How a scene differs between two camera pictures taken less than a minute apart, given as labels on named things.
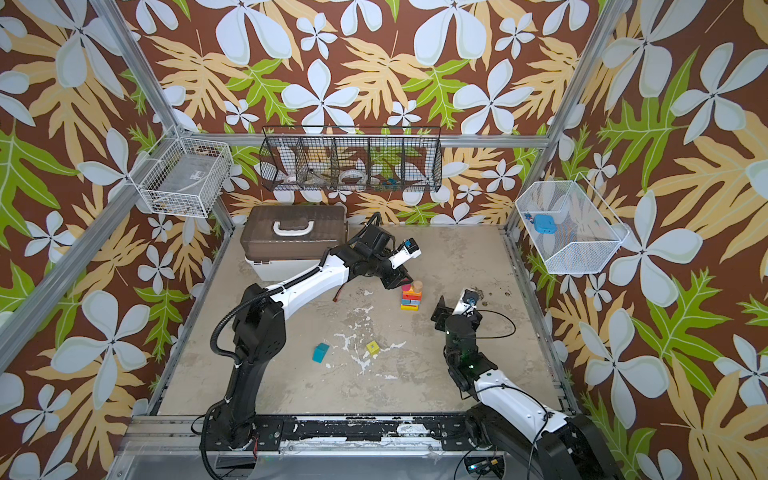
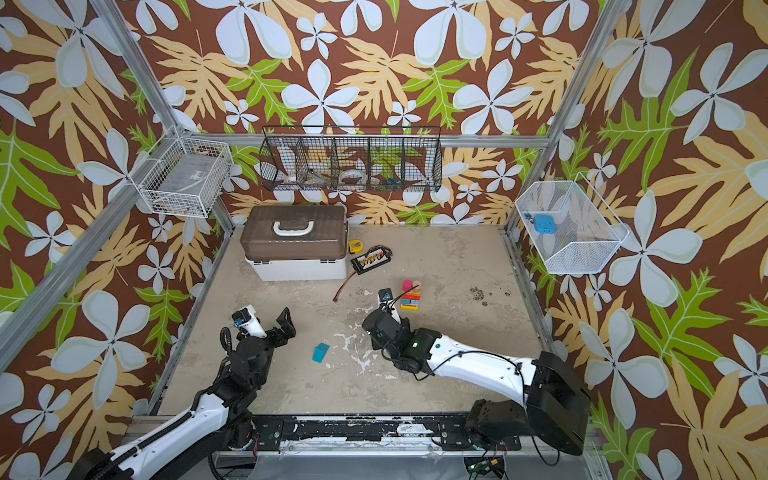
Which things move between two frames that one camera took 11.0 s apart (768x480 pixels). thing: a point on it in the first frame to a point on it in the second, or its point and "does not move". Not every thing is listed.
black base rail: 450,431 does not move
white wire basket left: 188,177 does not move
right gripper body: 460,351 to 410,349
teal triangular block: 319,352 does not move
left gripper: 402,272 to 288,330
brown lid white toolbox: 284,243 does not move
